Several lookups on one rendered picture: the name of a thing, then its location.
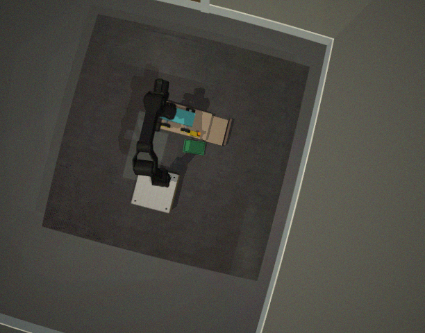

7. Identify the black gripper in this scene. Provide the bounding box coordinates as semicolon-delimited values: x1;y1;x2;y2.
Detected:
156;117;163;132

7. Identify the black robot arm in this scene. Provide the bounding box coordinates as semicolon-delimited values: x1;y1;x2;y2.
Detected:
132;78;176;188

